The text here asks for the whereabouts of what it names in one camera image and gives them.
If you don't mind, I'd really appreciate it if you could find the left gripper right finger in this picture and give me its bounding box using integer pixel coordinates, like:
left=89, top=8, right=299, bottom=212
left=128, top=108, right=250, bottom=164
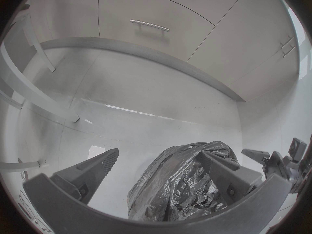
left=197, top=151, right=263, bottom=205

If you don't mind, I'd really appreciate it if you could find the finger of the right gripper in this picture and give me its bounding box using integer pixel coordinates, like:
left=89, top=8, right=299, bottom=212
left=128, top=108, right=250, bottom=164
left=241, top=149, right=270, bottom=165

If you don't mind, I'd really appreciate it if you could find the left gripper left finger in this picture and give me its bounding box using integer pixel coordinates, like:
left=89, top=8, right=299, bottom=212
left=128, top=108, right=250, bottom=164
left=50, top=148, right=119, bottom=205

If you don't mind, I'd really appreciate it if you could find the black plastic bag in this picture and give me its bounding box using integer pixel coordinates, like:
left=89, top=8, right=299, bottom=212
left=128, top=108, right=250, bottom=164
left=127, top=140, right=240, bottom=222

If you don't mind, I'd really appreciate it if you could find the grey padded chair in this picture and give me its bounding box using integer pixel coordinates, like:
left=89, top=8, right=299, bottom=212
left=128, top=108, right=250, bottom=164
left=0, top=4, right=81, bottom=174

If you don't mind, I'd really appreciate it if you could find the beige cabinet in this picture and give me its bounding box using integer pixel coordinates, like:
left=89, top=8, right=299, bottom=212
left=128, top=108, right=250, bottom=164
left=27, top=0, right=300, bottom=102

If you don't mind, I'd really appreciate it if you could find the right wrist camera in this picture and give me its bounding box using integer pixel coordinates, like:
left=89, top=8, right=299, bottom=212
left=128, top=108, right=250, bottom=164
left=288, top=137, right=307, bottom=160

